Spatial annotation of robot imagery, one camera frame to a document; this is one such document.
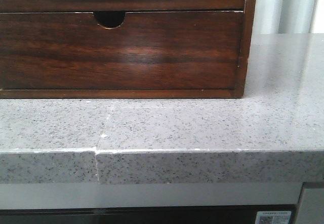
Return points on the dark wooden drawer cabinet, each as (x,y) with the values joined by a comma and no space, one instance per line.
(114,19)

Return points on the black appliance under counter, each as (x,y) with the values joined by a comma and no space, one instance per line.
(175,214)

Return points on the white QR code sticker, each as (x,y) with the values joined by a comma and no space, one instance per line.
(273,217)

